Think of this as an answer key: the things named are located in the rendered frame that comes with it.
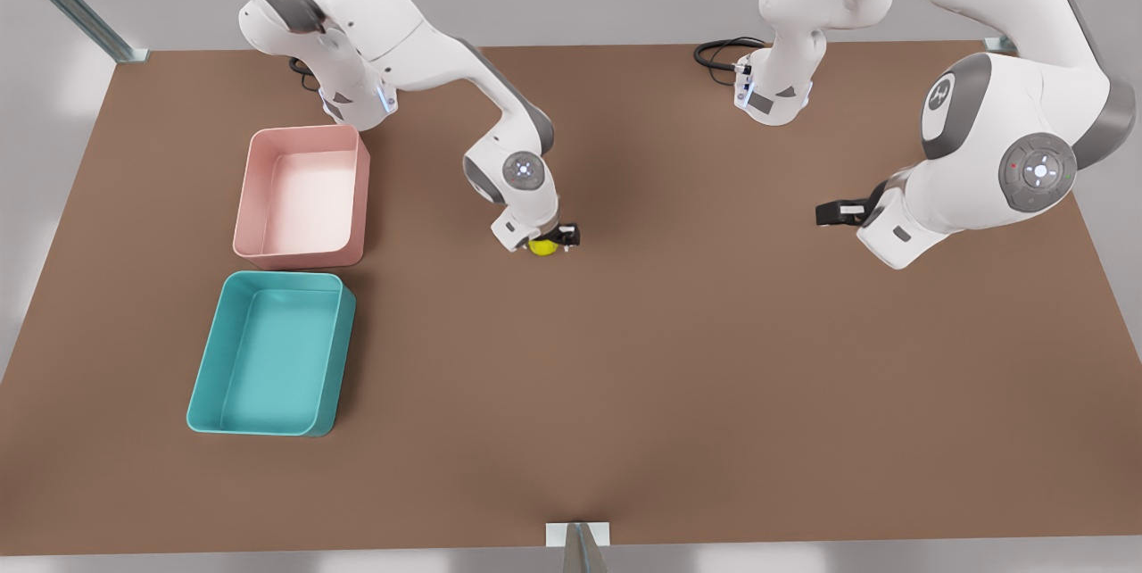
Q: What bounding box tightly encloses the pink plastic tray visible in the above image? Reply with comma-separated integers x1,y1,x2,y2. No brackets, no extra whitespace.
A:
233,125,371,271

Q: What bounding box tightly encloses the teal plastic tray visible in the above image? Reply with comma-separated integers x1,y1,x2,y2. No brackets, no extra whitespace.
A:
186,270,358,438

